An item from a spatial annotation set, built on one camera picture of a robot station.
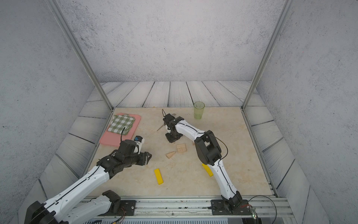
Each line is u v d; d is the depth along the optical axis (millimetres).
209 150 587
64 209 414
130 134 1058
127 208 729
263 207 750
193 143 973
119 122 1109
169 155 912
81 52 873
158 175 844
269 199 757
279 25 762
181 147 961
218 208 724
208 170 862
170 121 766
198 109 1052
